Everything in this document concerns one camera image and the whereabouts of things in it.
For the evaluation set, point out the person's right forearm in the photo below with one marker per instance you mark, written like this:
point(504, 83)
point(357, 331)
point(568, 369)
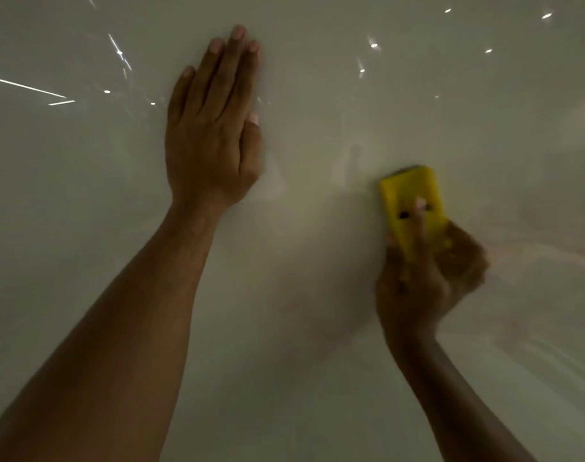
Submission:
point(458, 408)

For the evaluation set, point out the person's left hand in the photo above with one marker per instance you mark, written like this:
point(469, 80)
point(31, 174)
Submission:
point(208, 149)

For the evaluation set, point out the person's left forearm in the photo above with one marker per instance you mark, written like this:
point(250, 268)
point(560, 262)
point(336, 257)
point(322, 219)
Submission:
point(114, 341)

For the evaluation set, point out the person's left middle finger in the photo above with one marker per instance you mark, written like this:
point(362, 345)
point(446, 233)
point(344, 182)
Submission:
point(229, 67)

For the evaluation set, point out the person's right hand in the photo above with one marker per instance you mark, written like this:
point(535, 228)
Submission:
point(417, 293)

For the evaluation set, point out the yellow sponge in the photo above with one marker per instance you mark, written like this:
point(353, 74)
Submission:
point(412, 197)

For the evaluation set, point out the person's left little finger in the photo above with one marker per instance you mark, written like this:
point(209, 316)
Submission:
point(180, 93)

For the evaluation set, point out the person's left thumb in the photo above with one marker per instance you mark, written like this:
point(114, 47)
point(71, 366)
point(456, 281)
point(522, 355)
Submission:
point(251, 149)

